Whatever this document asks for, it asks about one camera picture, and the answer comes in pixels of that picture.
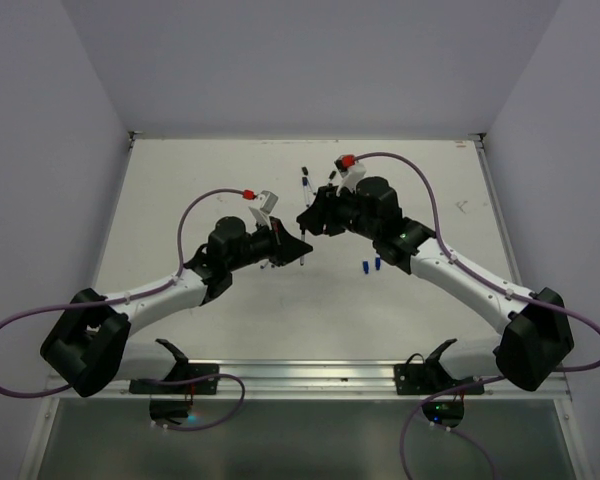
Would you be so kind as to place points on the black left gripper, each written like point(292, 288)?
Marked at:
point(284, 246)

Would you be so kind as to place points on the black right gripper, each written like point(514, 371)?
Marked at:
point(319, 211)

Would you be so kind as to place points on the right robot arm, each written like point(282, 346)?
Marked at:
point(531, 336)

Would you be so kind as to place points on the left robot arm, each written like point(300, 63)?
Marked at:
point(90, 345)

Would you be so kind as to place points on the black marker diagonal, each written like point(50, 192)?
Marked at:
point(331, 177)

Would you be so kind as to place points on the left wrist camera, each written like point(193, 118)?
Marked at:
point(265, 203)

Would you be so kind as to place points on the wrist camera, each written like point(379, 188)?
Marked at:
point(265, 203)
point(351, 170)

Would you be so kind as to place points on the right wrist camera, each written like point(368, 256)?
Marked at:
point(351, 170)

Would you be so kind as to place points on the aluminium front rail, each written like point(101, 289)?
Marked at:
point(323, 380)

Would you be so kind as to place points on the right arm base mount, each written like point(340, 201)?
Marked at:
point(424, 376)

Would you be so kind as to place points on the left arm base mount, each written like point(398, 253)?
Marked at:
point(172, 373)

